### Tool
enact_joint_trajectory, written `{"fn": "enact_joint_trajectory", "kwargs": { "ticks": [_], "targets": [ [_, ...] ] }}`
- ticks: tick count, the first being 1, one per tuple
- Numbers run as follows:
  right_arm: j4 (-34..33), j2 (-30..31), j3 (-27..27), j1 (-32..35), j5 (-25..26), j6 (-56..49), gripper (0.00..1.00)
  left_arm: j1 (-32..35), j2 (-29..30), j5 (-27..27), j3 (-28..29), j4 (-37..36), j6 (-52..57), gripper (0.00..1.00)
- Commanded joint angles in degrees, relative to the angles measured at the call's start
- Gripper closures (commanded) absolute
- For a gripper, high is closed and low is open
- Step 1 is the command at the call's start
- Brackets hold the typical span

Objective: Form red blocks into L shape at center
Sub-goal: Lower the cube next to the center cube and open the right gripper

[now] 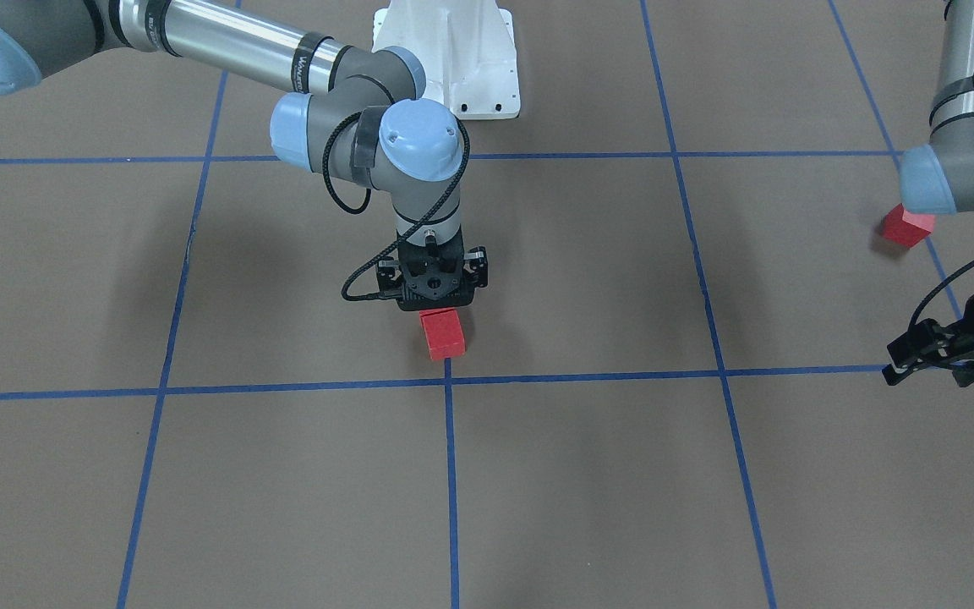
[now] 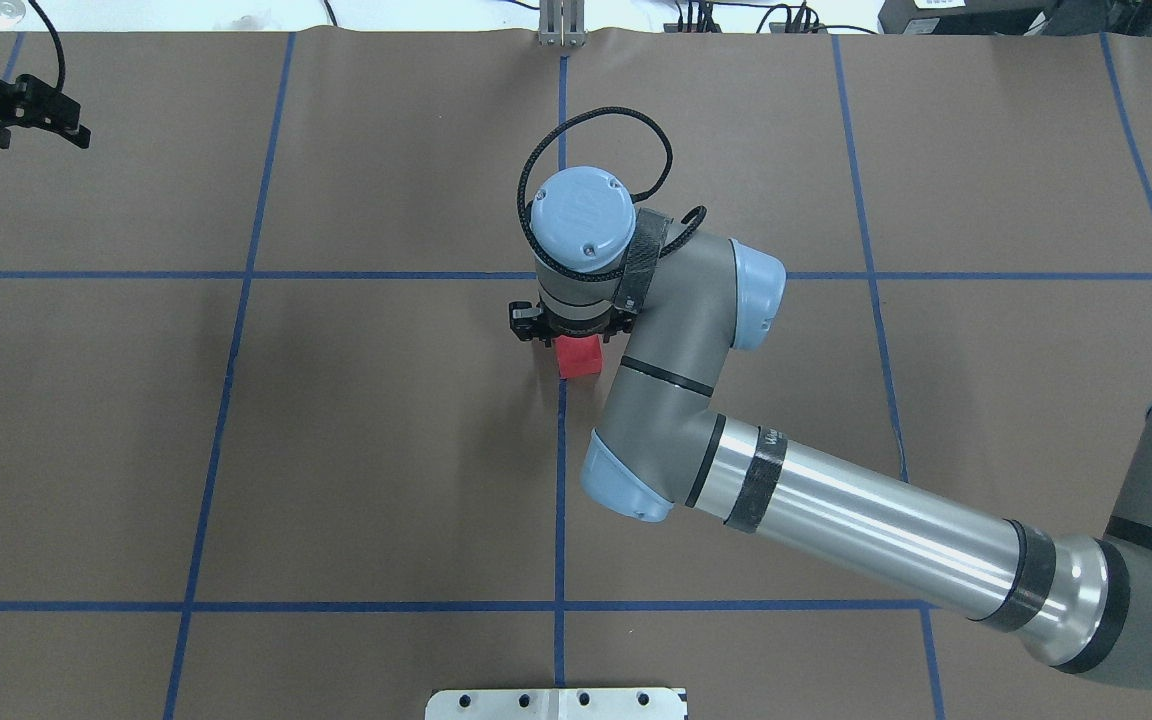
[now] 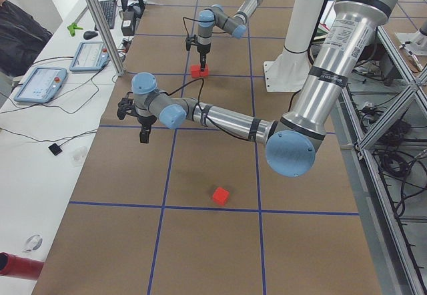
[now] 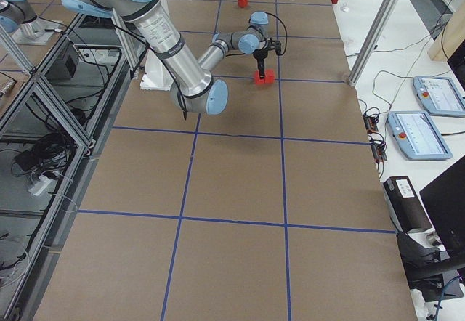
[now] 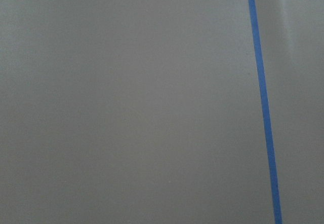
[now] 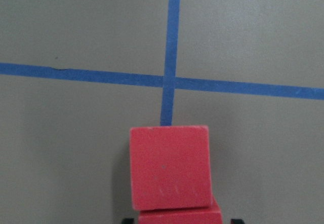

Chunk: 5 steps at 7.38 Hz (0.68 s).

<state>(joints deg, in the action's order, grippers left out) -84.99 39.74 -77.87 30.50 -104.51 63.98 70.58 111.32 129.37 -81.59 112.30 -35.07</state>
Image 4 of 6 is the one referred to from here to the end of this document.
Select near teach pendant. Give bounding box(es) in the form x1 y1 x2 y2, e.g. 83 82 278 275
387 110 453 161

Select black monitor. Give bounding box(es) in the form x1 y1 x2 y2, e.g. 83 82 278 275
420 157 464 253

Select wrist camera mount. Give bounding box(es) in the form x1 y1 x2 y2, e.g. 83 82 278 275
267 38 282 57

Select far teach pendant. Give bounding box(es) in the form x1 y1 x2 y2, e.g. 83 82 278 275
413 76 464 118

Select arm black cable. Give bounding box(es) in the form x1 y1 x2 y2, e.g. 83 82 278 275
225 12 288 60

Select small circuit boards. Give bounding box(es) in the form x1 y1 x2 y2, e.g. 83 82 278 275
363 107 387 163

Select aluminium frame post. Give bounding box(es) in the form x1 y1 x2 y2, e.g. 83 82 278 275
347 0 398 86

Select black power box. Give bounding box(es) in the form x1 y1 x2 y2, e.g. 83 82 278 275
382 176 434 247

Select white camera pillar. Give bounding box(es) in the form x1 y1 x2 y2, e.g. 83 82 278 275
139 0 196 92

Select red block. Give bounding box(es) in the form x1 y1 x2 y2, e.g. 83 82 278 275
254 70 265 85
238 0 248 8
263 69 275 84

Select teach pendant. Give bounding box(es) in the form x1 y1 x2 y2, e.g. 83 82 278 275
387 110 453 161
413 76 464 118

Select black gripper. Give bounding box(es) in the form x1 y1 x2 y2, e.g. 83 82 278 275
253 48 269 79

